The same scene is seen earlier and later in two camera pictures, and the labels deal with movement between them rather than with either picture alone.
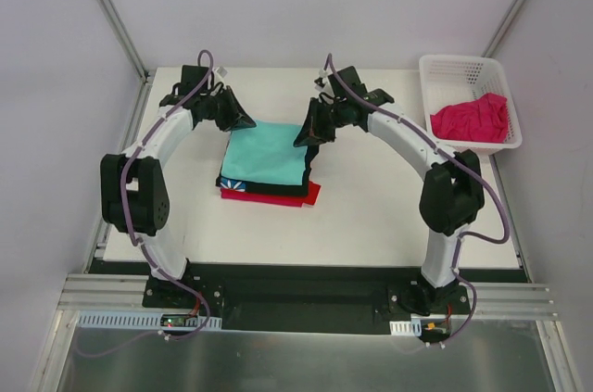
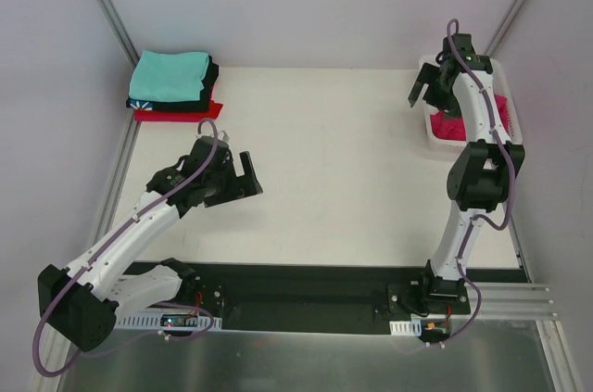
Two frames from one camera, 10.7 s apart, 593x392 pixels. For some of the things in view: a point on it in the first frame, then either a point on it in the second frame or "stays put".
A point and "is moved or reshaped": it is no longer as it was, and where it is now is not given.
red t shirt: [282, 199] is moved or reshaped
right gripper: [321, 117] to [433, 92]
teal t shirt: [266, 153] to [169, 76]
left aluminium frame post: [112, 12] stays put
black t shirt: [262, 187] to [203, 104]
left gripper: [223, 108] to [236, 185]
